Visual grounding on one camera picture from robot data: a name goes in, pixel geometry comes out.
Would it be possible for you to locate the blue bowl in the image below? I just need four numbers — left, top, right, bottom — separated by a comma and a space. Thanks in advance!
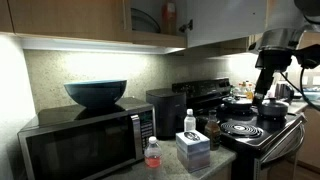
64, 80, 127, 109

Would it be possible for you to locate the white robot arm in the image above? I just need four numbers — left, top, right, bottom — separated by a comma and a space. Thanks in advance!
249, 0, 320, 106

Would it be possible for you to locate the black air fryer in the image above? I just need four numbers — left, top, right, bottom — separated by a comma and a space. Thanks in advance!
146, 88, 186, 140

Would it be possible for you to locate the clear water bottle white cap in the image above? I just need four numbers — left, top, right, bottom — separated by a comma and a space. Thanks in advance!
184, 109, 196, 131

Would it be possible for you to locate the water bottle with red label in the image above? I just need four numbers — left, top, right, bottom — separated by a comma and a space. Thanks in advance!
144, 136, 162, 168

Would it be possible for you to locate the brown sauce bottle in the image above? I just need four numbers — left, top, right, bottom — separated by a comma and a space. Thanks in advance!
204, 110, 220, 151

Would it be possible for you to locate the white tissue box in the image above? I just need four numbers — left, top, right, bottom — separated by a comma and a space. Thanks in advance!
176, 130, 210, 172

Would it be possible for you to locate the dark plate in cabinet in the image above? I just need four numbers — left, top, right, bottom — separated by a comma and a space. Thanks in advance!
131, 8, 161, 33

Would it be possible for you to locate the red bottle in cabinet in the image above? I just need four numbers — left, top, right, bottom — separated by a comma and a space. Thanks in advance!
162, 0, 176, 35

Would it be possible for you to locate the black lidded frying pan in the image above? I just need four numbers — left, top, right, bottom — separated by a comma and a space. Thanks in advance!
222, 96, 252, 111

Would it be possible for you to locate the open wooden upper cabinet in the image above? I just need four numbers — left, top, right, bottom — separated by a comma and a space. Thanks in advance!
0, 0, 186, 48

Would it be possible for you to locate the yellow oil bottle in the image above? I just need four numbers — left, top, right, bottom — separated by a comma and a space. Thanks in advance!
246, 83, 254, 100

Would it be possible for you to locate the stainless steel microwave oven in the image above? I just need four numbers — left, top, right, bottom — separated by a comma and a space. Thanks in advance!
18, 97, 155, 180

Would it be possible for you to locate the black lidded pot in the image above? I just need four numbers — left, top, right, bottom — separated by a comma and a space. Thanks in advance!
258, 98, 289, 117

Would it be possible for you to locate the black electric stove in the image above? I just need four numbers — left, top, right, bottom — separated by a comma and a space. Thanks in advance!
172, 78, 305, 180

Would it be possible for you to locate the light blue container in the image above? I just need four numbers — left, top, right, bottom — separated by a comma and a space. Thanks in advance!
303, 88, 320, 101

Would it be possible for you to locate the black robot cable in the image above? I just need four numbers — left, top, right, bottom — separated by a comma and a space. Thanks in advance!
279, 66, 320, 113

